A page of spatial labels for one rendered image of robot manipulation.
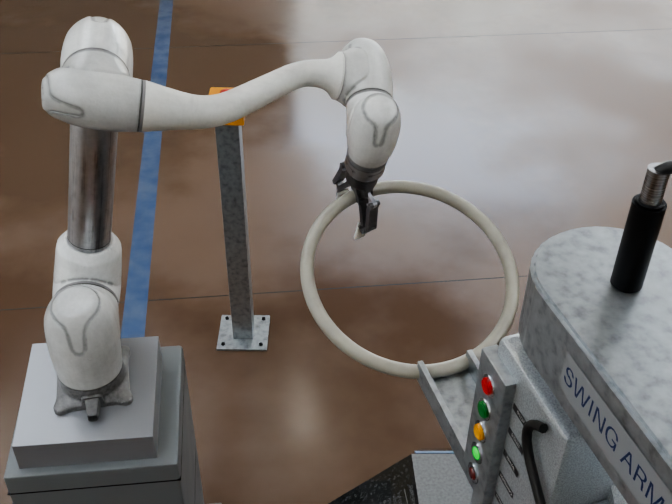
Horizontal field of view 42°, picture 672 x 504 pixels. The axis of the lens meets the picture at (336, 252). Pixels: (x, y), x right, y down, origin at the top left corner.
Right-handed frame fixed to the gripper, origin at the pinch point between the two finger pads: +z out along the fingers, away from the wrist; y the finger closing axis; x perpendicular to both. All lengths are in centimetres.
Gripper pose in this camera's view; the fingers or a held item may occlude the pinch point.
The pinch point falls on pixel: (350, 216)
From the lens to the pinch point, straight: 207.2
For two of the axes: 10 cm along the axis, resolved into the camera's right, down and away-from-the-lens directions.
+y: 5.1, 7.8, -3.7
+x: 8.5, -3.9, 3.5
